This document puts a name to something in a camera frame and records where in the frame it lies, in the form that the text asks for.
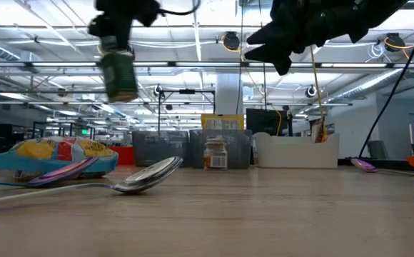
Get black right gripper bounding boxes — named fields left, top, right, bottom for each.
left=243, top=0, right=358, bottom=77

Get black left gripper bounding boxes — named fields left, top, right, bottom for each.
left=87, top=0, right=136, bottom=54

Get brown snack sachet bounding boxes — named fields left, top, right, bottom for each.
left=309, top=119, right=328, bottom=144

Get white plastic bin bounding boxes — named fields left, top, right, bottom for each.
left=253, top=131, right=340, bottom=169

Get blue yellow ramen packet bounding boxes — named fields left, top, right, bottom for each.
left=0, top=135, right=119, bottom=179

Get white building column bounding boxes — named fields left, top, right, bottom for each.
left=216, top=73, right=244, bottom=116

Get black monitor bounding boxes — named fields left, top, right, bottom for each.
left=246, top=108, right=288, bottom=137

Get grey translucent plastic bin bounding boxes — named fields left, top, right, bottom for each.
left=131, top=130, right=190, bottom=168
left=188, top=128, right=253, bottom=170

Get small glass spice jar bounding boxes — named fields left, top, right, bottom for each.
left=203, top=136, right=228, bottom=171

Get grey waste bin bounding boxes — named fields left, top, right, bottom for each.
left=366, top=140, right=390, bottom=160

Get yellow cable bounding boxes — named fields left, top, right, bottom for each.
left=308, top=44, right=328, bottom=124

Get black camera stand frame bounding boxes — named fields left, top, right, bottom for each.
left=158, top=88, right=217, bottom=135

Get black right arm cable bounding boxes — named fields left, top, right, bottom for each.
left=358, top=0, right=414, bottom=158

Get purple spoon teal handle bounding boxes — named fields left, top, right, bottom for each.
left=350, top=157, right=414, bottom=180

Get silver spoon orange handle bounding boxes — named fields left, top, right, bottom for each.
left=0, top=156, right=184, bottom=211

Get iridescent spoon teal handle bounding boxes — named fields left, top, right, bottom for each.
left=0, top=155, right=101, bottom=188

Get black aluminium table frame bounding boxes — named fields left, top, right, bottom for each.
left=0, top=153, right=413, bottom=171

